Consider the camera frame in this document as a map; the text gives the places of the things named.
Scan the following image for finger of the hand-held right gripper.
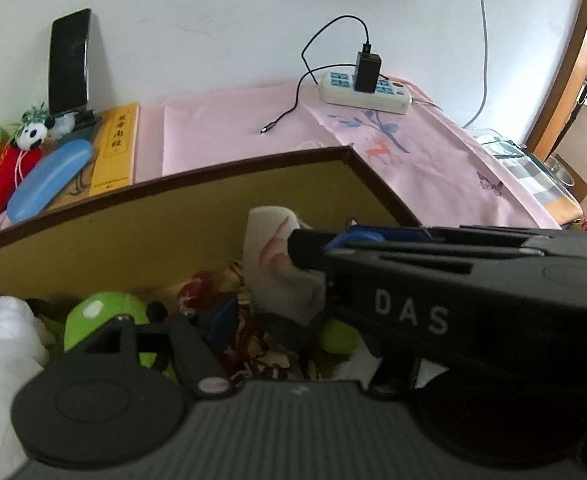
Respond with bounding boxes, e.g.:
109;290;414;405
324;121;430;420
286;229;337;272
326;224;567;253

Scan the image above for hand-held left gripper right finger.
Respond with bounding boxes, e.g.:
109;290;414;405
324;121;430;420
368;355;421;393

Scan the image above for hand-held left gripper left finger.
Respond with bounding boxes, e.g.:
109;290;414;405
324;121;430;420
70;310;234;396

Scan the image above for white red printed plush toy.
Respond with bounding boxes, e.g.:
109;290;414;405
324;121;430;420
246;205;327;325

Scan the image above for red haired doll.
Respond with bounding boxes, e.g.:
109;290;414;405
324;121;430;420
176;260;304;383

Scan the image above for neon yellow plush toy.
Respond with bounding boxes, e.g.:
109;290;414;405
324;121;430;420
321;320;361;356

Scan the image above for brown storage box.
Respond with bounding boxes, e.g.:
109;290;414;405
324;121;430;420
0;145;421;381

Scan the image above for pink printed tablecloth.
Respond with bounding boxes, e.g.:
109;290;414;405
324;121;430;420
130;80;564;231

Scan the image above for green frog plush toy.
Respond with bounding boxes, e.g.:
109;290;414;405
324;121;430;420
63;291;176;376

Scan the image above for grey orange striped cloth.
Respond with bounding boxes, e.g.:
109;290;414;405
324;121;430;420
493;152;584;223

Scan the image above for white power strip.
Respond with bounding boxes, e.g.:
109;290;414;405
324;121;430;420
319;71;413;116

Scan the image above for clear glass dish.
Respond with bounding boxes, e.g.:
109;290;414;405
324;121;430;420
466;127;527;158

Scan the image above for black charger adapter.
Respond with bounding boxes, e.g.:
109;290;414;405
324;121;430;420
354;42;383;94

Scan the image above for dark green book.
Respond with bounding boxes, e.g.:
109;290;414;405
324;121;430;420
48;120;105;211

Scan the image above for yellow book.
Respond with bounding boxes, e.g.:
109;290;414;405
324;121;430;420
89;102;140;198

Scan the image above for blue glasses case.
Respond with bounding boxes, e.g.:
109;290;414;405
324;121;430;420
6;140;94;223

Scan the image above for black phone stand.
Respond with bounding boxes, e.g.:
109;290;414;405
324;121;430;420
70;109;99;133

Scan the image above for panda plush toy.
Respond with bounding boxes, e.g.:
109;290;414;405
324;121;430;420
8;104;74;151

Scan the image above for black smartphone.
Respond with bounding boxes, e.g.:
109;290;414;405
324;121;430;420
48;8;93;116

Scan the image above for black charging cable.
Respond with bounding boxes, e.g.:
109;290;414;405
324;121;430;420
260;16;374;135

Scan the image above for white wall cable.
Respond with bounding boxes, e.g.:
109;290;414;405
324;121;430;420
461;0;489;130

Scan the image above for wooden door frame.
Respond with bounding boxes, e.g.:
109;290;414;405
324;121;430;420
523;0;587;151

